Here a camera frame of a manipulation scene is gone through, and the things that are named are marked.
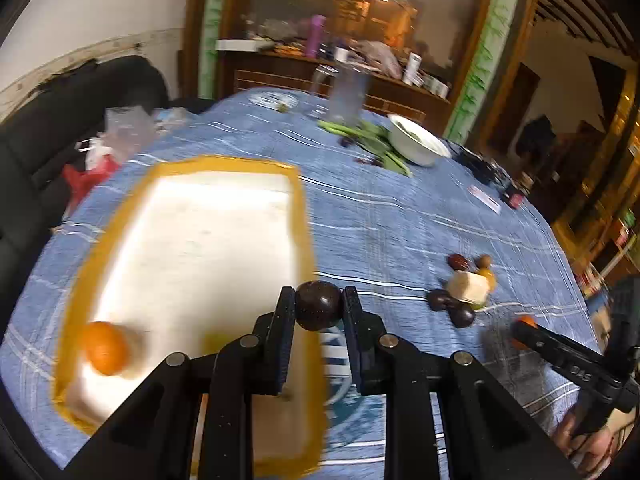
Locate large orange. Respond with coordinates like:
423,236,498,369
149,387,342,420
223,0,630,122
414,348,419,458
511,314,537,350
82,321,132,377

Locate green leafy vegetables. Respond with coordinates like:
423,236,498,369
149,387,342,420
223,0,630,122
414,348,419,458
318,120,413,177

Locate person's right hand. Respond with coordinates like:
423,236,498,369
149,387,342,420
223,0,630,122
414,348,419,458
556,407,621,477

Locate flat white box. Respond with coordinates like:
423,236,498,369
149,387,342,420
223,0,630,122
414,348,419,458
215,39,276,53

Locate purple bottle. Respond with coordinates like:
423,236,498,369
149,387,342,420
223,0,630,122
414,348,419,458
305,15,327,58

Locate white fruit chunk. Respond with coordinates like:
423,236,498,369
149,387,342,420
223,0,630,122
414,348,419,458
446,270,491,306

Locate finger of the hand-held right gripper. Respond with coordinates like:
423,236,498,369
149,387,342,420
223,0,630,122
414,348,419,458
511,319,618,401

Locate black sofa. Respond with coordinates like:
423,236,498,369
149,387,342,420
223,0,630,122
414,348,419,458
0,55,216,281

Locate clear plastic bag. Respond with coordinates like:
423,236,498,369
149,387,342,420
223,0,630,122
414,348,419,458
104,105,158,153

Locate wood framed mirror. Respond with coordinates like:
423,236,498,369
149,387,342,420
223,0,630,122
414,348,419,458
182,0,543,141

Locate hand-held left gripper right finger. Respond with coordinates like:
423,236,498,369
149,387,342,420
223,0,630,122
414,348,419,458
341,286,583,480

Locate white plate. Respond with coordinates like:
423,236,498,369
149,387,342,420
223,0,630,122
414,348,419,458
248,91,299,111

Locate blue striped tablecloth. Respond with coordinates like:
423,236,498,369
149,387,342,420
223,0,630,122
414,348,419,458
0,87,608,480

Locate wooden cabinet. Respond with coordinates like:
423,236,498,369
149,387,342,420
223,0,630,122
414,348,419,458
217,45,453,133

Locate black device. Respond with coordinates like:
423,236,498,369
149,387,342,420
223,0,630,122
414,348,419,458
452,145,511,186

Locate small dark fruit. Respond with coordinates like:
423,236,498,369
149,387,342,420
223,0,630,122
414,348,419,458
426,289,456,311
449,305,476,329

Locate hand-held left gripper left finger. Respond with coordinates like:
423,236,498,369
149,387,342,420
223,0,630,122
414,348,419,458
62,286,298,480

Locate drinking glass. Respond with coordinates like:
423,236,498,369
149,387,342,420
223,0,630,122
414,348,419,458
308,65,335,118

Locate red plastic bag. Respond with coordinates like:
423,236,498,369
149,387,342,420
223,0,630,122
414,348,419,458
62,157,121,206

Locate crumpled pale plastic bag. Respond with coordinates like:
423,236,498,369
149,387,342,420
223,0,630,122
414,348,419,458
357,40,403,80

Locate white plastic bag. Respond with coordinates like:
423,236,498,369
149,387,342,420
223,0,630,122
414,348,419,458
75,137,113,171

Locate clear plastic bottle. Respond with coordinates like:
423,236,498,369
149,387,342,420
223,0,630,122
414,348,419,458
327,60,371,126

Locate white bowl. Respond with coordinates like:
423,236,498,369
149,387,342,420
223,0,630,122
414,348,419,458
387,114,452,167

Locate white red card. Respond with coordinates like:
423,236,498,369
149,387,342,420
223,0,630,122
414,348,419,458
468,185,502,215

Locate yellow rimmed white tray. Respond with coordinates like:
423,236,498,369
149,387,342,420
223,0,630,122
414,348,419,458
52,156,328,478

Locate dark round passion fruit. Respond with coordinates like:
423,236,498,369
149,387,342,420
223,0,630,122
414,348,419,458
295,281,344,332

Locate white container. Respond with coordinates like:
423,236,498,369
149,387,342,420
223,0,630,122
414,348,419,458
402,52,426,86

